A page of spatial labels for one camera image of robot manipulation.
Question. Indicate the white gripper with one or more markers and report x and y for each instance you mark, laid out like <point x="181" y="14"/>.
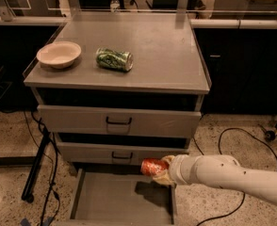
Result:
<point x="177" y="169"/>

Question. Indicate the red coke can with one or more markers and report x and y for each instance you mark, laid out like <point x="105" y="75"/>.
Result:
<point x="153" y="167"/>

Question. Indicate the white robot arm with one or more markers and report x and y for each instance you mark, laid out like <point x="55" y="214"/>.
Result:
<point x="222" y="172"/>

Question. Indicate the grey middle drawer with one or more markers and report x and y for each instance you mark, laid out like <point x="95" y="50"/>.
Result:
<point x="112" y="154"/>

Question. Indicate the grey open bottom drawer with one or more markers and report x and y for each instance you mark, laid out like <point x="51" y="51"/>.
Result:
<point x="119" y="196"/>

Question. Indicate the grey drawer cabinet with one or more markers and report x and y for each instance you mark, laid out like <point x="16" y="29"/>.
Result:
<point x="168" y="72"/>

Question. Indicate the green soda can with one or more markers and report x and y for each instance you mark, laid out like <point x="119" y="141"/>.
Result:
<point x="114" y="60"/>

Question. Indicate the grey top drawer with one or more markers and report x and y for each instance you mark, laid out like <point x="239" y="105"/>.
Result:
<point x="119" y="121"/>

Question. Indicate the black caster wheel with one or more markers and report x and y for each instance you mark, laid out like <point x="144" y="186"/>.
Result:
<point x="269" y="135"/>

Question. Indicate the black stand leg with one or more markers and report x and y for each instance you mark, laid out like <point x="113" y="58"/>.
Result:
<point x="27" y="194"/>

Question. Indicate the white bowl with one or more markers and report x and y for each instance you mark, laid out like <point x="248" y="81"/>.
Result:
<point x="59" y="55"/>

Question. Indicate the clear water bottle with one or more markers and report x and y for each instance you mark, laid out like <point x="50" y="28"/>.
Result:
<point x="115" y="5"/>

